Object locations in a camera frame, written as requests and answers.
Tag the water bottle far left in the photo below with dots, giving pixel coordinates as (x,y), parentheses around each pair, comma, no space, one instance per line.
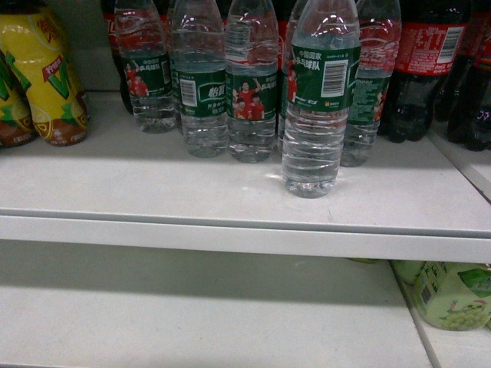
(142,45)

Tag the cola bottle far right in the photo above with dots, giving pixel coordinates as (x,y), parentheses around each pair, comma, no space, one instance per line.
(469,121)

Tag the clear water bottle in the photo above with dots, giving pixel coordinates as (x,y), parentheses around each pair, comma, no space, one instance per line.
(326,51)

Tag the white metal shelf board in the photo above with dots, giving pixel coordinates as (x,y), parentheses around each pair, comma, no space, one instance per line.
(124,187)

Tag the green juice bottle behind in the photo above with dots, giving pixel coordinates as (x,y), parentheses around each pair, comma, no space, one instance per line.
(407,271)

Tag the cola bottle red label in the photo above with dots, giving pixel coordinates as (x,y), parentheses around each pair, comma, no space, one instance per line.
(431,33)

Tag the cola bottle behind left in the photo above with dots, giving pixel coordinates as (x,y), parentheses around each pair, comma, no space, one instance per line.
(107,8)

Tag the yellow lemon tea bottle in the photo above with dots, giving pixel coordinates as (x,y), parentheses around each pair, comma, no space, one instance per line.
(36,51)
(17,128)

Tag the water bottle red players label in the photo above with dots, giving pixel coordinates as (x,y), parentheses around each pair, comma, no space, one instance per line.
(251,47)

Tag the white lower shelf board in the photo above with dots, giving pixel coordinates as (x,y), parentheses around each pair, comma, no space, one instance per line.
(98,306)

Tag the water bottle rightmost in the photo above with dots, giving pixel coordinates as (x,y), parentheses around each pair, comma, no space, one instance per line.
(380,31)

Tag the green grape juice bottle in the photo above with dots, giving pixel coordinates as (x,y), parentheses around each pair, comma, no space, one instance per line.
(453,296)

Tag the water bottle barcode label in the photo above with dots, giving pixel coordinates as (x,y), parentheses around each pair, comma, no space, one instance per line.
(197,33)

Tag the water bottle behind front one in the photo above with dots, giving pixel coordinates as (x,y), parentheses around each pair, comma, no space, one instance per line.
(291,12)

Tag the yellow lemon tea bottle left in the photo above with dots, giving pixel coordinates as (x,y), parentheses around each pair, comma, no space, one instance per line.
(17,128)

